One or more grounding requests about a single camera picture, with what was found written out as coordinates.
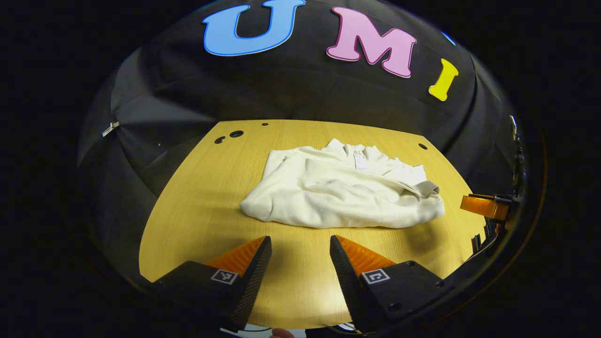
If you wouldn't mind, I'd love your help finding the black backdrop cloth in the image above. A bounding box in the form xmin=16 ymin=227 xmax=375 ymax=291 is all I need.
xmin=77 ymin=0 xmax=522 ymax=282

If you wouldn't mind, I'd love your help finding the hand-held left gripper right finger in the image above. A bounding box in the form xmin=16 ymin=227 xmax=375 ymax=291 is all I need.
xmin=330 ymin=235 xmax=444 ymax=334

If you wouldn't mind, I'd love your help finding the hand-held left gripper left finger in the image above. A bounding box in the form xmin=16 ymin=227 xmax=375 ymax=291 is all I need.
xmin=153 ymin=236 xmax=273 ymax=331

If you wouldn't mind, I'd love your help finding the cream sweatshirt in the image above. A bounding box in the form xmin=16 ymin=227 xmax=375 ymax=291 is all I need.
xmin=239 ymin=138 xmax=446 ymax=229

